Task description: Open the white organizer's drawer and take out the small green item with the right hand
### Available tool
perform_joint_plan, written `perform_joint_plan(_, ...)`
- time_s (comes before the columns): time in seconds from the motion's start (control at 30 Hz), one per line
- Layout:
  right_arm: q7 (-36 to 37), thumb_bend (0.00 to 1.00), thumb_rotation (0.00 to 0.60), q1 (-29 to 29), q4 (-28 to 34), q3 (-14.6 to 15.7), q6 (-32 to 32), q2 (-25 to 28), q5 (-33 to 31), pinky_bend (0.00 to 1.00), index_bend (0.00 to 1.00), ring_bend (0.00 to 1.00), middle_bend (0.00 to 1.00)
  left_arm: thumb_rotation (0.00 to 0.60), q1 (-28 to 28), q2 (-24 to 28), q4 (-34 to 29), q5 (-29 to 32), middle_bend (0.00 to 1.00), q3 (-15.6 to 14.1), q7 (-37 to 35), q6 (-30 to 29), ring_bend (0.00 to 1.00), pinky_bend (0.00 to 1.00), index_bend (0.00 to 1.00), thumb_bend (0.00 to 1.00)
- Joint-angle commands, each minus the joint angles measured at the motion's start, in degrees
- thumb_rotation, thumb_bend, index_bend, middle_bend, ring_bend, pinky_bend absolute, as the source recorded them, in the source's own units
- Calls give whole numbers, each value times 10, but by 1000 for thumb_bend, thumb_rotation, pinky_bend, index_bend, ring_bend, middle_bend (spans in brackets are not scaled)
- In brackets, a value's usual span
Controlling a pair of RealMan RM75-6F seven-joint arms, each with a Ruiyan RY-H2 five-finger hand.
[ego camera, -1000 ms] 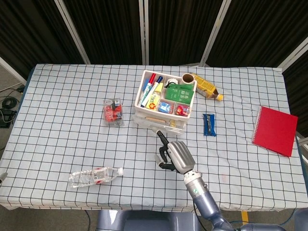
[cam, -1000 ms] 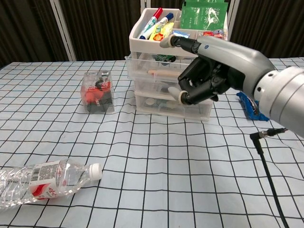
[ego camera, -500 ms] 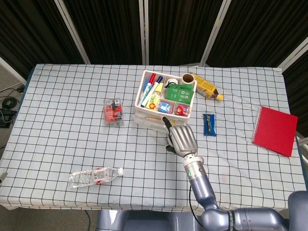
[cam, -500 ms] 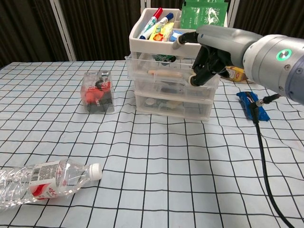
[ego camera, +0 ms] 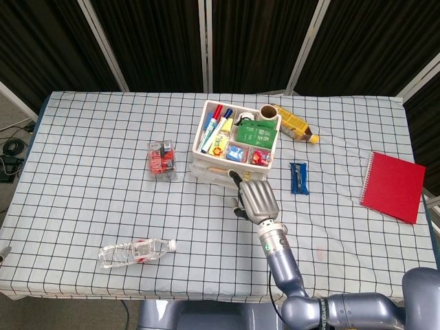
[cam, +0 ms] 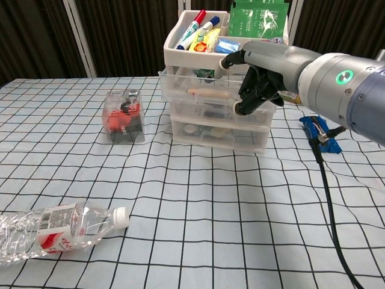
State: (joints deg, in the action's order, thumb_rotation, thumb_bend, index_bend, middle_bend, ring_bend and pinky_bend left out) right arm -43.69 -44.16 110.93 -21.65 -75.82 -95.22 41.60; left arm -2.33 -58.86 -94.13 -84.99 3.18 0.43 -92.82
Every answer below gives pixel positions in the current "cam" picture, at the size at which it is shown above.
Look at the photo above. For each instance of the blue small packet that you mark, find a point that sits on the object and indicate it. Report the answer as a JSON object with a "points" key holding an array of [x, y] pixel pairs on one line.
{"points": [[227, 46]]}

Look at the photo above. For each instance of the blue snack packet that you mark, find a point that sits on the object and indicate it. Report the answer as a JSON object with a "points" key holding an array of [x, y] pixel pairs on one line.
{"points": [[312, 125]]}

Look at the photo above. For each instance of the green toy tank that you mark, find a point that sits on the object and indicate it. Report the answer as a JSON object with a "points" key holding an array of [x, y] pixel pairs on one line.
{"points": [[202, 73]]}

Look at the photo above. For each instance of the yellow label tea bottle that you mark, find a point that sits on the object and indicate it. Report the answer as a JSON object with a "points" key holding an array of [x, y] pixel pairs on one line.
{"points": [[290, 95]]}

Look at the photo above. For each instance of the wooden pen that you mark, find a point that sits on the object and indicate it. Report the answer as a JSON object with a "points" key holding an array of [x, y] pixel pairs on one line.
{"points": [[210, 93]]}

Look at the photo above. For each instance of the clear plastic water bottle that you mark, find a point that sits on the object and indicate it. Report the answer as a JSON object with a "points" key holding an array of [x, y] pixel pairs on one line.
{"points": [[69, 228]]}

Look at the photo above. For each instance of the clear middle drawer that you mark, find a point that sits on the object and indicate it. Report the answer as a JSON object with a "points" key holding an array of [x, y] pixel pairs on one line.
{"points": [[204, 113]]}

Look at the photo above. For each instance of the yellow cartoon snack packet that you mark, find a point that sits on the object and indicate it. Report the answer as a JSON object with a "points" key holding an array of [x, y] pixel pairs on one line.
{"points": [[203, 43]]}

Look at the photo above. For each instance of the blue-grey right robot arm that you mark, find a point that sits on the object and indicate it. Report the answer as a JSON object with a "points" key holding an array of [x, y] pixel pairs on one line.
{"points": [[346, 90]]}

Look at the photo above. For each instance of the red packaged item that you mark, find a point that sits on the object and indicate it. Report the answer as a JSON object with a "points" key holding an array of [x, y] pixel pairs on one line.
{"points": [[123, 120]]}

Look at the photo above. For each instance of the blue checked tablecloth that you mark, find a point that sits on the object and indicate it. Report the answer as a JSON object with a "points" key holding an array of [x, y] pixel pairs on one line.
{"points": [[210, 210]]}

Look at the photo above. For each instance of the red cap whiteboard marker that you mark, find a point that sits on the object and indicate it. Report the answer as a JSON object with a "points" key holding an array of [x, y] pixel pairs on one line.
{"points": [[189, 31]]}

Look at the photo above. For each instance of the clear bottom drawer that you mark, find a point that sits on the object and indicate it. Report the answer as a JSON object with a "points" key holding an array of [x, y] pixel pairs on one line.
{"points": [[216, 134]]}

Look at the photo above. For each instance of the blue cap whiteboard marker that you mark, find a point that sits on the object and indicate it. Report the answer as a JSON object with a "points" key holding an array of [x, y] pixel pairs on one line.
{"points": [[207, 27]]}

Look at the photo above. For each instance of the white drawer organizer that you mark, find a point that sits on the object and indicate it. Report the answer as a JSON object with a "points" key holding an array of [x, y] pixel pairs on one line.
{"points": [[192, 58]]}

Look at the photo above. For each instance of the black folding screen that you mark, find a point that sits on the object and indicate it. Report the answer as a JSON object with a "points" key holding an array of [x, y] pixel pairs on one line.
{"points": [[120, 39]]}

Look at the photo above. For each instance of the green tea packet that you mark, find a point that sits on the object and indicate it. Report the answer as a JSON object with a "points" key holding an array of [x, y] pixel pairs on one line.
{"points": [[255, 21]]}

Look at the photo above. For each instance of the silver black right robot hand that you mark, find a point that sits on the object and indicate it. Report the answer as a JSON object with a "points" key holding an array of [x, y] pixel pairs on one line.
{"points": [[270, 57]]}

